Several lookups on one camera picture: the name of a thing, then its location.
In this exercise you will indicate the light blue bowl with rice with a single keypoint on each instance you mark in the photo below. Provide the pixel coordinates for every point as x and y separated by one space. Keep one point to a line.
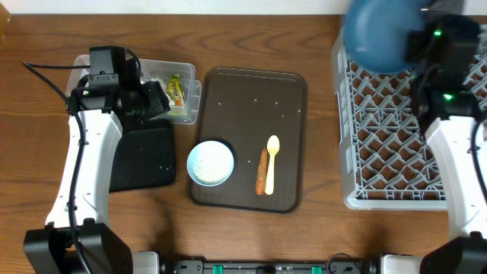
210 163

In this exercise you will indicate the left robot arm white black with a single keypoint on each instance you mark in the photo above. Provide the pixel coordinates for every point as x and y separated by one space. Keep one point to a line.
77 237

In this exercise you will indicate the pale yellow plastic spoon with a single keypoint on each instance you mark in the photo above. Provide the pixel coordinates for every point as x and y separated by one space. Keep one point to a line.
273 146

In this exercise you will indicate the grey dishwasher rack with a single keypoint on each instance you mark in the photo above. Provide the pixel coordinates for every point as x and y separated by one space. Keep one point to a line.
385 163

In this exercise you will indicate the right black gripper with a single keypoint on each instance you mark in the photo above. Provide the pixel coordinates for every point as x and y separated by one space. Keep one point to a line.
415 43

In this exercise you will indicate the dark blue plate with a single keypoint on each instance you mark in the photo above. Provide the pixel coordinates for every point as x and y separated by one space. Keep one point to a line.
375 32

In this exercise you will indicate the green yellow snack wrapper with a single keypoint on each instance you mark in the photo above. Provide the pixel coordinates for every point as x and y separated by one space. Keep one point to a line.
175 91

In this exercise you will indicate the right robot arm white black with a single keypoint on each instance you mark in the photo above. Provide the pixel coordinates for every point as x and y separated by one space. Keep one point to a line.
451 122

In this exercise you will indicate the orange carrot stick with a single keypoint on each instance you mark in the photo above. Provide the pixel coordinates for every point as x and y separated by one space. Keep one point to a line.
261 173

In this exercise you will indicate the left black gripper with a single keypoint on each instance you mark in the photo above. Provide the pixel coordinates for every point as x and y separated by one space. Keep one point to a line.
156 104

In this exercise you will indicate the clear plastic waste bin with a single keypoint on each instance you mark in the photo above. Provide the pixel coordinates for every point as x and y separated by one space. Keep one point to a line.
192 88

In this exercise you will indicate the black waste tray bin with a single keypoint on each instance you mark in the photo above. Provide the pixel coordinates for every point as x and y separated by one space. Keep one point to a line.
145 157

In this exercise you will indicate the brown serving tray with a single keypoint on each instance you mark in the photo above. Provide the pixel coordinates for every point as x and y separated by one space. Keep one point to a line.
242 108

